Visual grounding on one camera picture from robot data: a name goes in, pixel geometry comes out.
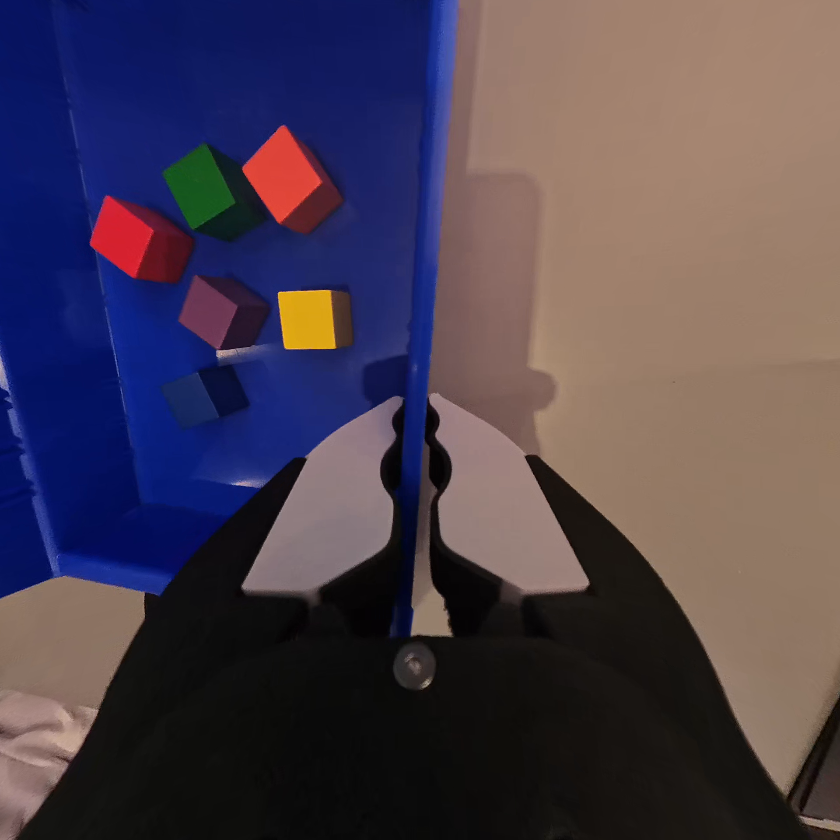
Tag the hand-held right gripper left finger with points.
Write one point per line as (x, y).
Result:
(321, 525)

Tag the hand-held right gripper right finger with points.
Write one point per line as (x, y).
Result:
(505, 525)

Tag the blue wooden cube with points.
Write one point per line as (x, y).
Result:
(190, 400)

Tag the yellow wooden cube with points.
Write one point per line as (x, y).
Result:
(305, 319)

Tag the purple wooden cube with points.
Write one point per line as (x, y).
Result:
(210, 312)

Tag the red wooden cube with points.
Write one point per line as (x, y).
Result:
(128, 239)

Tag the orange wooden cube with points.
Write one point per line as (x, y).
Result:
(282, 174)

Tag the green wooden cube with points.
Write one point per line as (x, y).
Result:
(200, 187)

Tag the blue plastic bin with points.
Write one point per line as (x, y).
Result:
(262, 65)

